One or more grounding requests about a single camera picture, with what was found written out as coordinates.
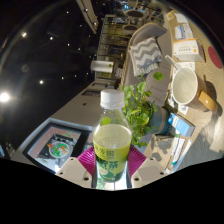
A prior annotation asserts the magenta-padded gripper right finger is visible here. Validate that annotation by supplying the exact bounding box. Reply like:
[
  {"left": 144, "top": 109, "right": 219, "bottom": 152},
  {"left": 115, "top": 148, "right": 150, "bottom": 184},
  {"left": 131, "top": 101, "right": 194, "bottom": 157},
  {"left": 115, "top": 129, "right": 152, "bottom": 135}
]
[{"left": 126, "top": 145, "right": 168, "bottom": 189}]

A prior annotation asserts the green tea plastic bottle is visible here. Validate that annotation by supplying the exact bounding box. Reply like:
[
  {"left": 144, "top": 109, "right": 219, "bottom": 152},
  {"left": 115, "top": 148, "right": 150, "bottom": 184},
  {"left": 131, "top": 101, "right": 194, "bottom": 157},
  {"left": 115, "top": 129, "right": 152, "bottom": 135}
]
[{"left": 92, "top": 88, "right": 133, "bottom": 184}]

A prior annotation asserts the grey curved sofa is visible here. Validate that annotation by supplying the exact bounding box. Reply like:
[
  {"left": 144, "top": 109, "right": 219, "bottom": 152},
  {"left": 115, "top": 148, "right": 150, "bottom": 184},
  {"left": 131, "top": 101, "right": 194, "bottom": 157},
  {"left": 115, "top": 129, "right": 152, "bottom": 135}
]
[{"left": 119, "top": 22, "right": 176, "bottom": 108}]

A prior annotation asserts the small blue white pack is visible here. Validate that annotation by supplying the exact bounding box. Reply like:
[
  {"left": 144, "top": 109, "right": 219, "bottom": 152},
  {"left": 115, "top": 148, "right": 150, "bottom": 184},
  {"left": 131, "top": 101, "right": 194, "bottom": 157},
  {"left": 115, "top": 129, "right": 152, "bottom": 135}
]
[{"left": 174, "top": 25, "right": 185, "bottom": 41}]

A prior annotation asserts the white paper leaflet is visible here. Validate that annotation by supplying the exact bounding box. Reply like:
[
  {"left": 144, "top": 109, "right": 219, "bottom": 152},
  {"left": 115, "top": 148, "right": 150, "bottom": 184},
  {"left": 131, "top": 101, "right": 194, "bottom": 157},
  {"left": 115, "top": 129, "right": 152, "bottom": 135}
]
[{"left": 168, "top": 133, "right": 194, "bottom": 169}]

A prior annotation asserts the green potted plant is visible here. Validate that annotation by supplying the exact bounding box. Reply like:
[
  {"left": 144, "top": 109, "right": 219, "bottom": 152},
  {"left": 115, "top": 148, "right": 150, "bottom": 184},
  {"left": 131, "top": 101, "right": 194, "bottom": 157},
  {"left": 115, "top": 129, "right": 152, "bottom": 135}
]
[{"left": 119, "top": 71, "right": 173, "bottom": 148}]

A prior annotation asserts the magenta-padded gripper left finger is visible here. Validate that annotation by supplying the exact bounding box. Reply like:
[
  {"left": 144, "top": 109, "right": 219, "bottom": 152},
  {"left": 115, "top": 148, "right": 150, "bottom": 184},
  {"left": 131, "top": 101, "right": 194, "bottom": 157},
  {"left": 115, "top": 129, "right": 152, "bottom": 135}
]
[{"left": 54, "top": 145, "right": 98, "bottom": 190}]

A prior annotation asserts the brown ceramic mug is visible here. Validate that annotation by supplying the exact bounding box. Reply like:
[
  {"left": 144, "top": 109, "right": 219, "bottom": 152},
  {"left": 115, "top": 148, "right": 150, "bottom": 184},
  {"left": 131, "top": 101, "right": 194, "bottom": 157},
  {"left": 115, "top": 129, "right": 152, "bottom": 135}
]
[{"left": 171, "top": 66, "right": 218, "bottom": 113}]

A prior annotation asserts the white printed paper card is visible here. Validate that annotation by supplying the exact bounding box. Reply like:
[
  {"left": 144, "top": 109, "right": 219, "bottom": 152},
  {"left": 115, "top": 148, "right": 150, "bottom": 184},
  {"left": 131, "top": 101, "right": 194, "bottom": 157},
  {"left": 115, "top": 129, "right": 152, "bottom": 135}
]
[{"left": 182, "top": 22, "right": 195, "bottom": 41}]

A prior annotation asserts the grey white chevron pillow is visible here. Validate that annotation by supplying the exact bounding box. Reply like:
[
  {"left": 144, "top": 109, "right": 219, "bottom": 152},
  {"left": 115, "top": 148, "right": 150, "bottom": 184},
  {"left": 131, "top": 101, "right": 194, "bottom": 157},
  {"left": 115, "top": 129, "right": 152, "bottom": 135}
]
[{"left": 128, "top": 36, "right": 164, "bottom": 78}]

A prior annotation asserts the white box with orange edge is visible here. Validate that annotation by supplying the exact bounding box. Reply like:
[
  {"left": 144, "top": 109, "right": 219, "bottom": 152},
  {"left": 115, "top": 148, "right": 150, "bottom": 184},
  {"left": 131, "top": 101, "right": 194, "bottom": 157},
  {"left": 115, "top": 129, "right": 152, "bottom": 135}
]
[{"left": 172, "top": 38, "right": 205, "bottom": 63}]

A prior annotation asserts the group of ceiling lights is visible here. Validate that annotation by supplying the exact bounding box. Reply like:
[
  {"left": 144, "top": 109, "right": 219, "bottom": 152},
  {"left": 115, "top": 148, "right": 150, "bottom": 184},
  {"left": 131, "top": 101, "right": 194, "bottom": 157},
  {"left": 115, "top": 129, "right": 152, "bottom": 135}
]
[{"left": 0, "top": 9, "right": 88, "bottom": 104}]

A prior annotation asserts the yellow table card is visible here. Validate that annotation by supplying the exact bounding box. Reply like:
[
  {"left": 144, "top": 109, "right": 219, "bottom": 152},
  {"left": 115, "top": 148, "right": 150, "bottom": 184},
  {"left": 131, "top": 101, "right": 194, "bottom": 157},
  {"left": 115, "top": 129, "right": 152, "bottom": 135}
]
[{"left": 165, "top": 9, "right": 178, "bottom": 23}]

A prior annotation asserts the white paper napkin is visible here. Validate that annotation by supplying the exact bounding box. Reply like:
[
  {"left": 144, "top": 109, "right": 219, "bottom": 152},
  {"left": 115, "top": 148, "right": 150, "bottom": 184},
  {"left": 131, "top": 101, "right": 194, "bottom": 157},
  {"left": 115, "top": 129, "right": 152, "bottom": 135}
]
[{"left": 174, "top": 11, "right": 189, "bottom": 24}]

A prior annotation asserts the small blue box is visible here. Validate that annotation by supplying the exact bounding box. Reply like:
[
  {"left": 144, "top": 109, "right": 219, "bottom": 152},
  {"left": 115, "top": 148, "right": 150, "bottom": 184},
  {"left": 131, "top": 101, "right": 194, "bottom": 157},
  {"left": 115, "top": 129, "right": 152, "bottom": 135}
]
[{"left": 167, "top": 112, "right": 196, "bottom": 138}]

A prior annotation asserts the group of dining chairs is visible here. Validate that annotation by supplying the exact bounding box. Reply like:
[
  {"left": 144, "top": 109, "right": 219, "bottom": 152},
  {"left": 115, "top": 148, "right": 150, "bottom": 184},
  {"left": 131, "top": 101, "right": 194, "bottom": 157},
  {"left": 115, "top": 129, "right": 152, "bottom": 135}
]
[{"left": 113, "top": 0, "right": 161, "bottom": 34}]

